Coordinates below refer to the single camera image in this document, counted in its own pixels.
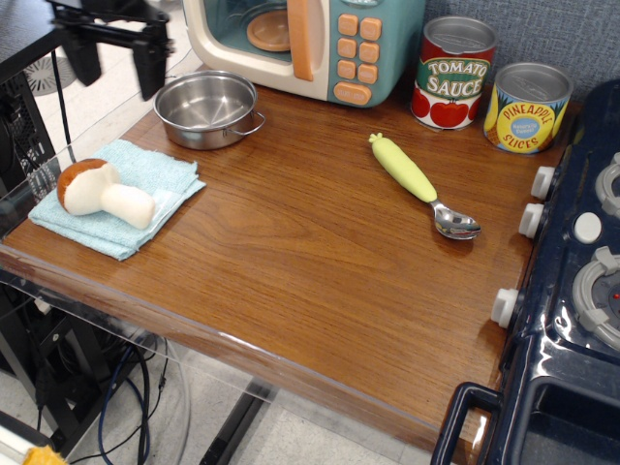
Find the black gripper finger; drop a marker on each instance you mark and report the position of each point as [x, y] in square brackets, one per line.
[150, 68]
[82, 54]

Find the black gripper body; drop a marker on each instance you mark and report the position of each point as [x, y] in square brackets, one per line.
[128, 24]

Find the stainless steel pan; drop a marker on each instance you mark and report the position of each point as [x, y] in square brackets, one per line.
[208, 110]

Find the black side desk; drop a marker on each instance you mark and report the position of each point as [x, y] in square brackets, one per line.
[27, 34]

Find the light blue folded cloth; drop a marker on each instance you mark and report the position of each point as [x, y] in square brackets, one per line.
[169, 181]

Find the plush mushroom toy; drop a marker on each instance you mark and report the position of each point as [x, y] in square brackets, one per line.
[94, 185]

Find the toy microwave teal cream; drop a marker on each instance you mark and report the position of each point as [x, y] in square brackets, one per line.
[347, 52]

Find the tomato sauce can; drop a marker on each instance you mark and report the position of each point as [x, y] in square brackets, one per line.
[454, 62]

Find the black table leg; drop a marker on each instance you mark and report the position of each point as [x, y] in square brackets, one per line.
[237, 424]

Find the pineapple slices can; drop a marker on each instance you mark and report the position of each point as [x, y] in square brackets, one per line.
[527, 106]

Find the dark blue toy stove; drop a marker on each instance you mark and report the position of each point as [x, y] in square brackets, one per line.
[558, 400]

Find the green handled metal spoon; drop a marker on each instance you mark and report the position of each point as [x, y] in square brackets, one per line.
[448, 222]

